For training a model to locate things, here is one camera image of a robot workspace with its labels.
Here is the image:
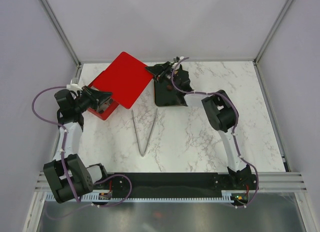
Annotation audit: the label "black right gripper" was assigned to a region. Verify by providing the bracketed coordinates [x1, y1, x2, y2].
[144, 61, 180, 93]

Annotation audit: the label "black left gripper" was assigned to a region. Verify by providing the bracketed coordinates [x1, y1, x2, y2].
[73, 86, 112, 114]

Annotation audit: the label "red box lid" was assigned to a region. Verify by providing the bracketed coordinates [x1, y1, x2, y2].
[92, 51, 153, 109]

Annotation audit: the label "metal tongs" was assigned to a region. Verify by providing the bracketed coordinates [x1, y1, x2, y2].
[131, 108, 158, 158]

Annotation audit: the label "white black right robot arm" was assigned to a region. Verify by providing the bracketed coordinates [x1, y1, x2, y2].
[145, 60, 257, 190]

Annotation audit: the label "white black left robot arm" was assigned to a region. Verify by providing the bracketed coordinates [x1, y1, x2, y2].
[43, 86, 112, 204]

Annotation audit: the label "red chocolate box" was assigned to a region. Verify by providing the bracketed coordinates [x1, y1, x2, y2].
[88, 68, 119, 121]

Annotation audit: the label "dark green tray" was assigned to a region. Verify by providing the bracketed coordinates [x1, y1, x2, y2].
[153, 79, 187, 107]

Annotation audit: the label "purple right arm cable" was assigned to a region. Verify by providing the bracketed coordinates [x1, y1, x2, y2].
[171, 56, 259, 208]

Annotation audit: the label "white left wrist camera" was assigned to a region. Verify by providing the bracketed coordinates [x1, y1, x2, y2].
[66, 77, 82, 92]

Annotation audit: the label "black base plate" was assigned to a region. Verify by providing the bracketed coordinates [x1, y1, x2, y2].
[93, 172, 257, 198]

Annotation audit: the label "white slotted cable duct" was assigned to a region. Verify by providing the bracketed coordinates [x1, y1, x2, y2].
[45, 190, 253, 203]

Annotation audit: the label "aluminium frame rail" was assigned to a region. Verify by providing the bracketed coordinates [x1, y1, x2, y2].
[258, 172, 307, 193]

